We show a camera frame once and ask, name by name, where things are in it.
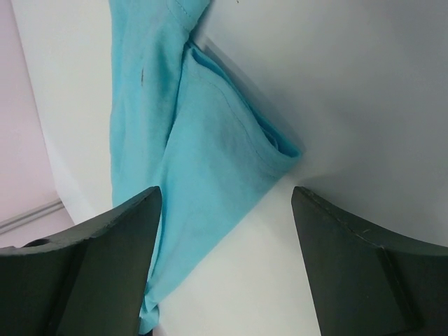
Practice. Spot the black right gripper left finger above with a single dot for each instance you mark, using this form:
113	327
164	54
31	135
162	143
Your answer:
86	280

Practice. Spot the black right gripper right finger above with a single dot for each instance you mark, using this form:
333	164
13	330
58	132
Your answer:
365	279

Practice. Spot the light blue t-shirt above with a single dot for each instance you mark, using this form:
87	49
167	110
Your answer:
179	123

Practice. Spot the aluminium frame rail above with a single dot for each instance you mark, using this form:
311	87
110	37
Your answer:
30	215

